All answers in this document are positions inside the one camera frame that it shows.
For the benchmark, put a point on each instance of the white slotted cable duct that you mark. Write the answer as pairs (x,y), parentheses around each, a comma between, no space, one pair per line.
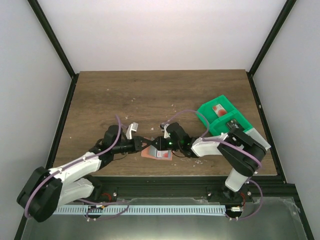
(148,210)

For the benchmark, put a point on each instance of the red white card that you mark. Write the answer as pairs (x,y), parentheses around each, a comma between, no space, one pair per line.
(219,110)
(164,155)

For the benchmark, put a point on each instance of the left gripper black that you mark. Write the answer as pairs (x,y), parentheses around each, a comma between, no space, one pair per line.
(136,144)

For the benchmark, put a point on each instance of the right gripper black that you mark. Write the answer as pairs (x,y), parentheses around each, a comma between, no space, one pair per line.
(159,143)

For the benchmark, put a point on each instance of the black frame post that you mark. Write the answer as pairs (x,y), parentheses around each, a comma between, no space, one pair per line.
(40,15)
(280,20)

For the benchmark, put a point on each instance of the black card in tray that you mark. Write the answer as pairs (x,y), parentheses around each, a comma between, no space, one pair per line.
(232,124)

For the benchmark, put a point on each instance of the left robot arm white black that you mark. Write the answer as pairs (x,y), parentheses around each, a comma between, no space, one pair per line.
(48,189)

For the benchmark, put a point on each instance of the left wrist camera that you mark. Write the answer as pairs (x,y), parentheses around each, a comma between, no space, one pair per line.
(132,128)

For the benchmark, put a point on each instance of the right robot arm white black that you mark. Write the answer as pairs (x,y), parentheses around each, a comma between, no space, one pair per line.
(242,152)

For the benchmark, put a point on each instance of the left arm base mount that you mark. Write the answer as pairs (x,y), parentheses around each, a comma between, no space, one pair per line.
(103,194)

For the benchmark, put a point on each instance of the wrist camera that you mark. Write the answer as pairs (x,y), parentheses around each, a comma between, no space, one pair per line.
(163,128)
(132,128)

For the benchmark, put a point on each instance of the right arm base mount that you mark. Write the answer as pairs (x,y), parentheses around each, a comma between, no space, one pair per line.
(223,195)

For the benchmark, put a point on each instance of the right black frame post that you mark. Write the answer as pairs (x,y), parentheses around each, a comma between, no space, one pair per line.
(280,20)

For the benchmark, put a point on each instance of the left black frame post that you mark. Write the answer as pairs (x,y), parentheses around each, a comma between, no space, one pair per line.
(40,15)

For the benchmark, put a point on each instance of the green plastic organizer tray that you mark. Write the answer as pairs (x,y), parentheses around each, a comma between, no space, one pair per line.
(217,125)

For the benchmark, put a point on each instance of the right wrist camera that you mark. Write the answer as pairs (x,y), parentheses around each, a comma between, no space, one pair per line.
(163,128)

